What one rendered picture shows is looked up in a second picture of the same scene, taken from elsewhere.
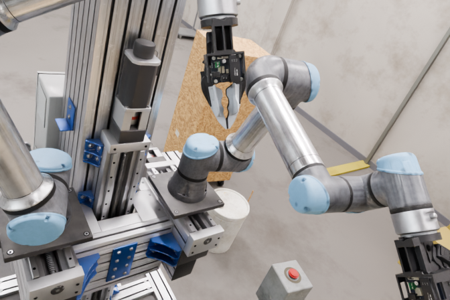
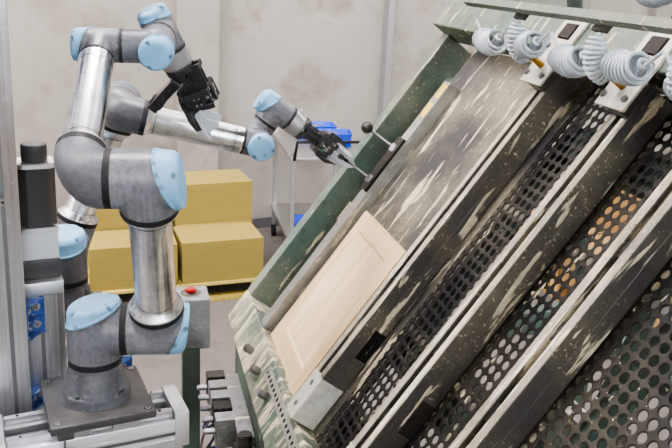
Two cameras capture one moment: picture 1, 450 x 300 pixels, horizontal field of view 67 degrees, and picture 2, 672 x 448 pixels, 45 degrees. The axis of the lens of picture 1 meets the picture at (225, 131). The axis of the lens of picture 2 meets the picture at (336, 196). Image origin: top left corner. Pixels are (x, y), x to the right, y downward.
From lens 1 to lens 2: 1.81 m
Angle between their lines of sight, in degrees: 66
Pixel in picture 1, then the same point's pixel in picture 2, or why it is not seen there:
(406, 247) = (309, 133)
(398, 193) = (285, 112)
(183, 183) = (80, 292)
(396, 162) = (271, 97)
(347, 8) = not seen: outside the picture
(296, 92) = not seen: hidden behind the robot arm
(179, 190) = not seen: hidden behind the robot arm
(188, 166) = (78, 267)
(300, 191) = (262, 145)
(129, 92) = (52, 206)
